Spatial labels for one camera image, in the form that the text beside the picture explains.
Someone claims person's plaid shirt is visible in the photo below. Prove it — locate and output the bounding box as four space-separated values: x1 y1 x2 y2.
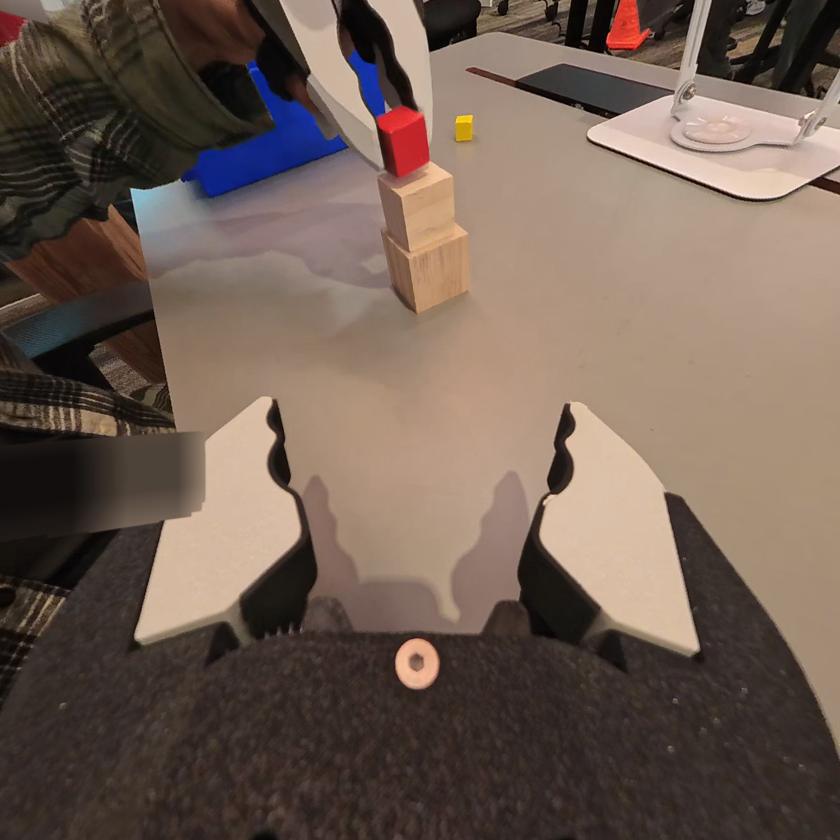
0 331 177 700

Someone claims black desk cable cover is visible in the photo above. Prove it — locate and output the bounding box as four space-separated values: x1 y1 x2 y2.
515 63 675 120

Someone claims brown wooden panel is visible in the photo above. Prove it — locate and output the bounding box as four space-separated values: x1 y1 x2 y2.
0 203 166 385

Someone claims person's left forearm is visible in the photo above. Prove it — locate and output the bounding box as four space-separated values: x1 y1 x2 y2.
0 0 277 263

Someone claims person's left hand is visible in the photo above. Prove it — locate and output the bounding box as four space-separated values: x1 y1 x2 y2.
163 0 265 68

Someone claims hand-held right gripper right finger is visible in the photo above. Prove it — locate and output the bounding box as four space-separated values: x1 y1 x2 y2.
518 402 702 657

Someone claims large plain wooden cube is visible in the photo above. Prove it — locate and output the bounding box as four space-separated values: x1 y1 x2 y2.
381 223 471 315

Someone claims blue plastic bin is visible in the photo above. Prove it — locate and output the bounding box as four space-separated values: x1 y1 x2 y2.
180 47 388 199

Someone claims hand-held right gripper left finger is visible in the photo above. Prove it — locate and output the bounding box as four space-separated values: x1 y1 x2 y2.
133 396 319 647

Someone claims orange traffic cone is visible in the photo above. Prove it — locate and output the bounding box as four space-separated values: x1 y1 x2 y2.
605 0 651 52

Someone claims white document stand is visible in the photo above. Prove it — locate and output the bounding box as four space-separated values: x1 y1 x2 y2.
587 0 840 202

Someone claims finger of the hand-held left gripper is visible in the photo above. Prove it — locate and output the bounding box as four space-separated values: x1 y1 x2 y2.
336 0 435 126
276 0 388 173

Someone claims medium plain wooden cube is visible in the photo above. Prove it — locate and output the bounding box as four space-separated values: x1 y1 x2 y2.
377 164 455 253

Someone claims red wooden cube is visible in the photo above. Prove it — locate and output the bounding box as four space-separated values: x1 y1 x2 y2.
376 108 431 179

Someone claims black chair armrest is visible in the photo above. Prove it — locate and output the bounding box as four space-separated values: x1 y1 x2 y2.
3 282 156 371

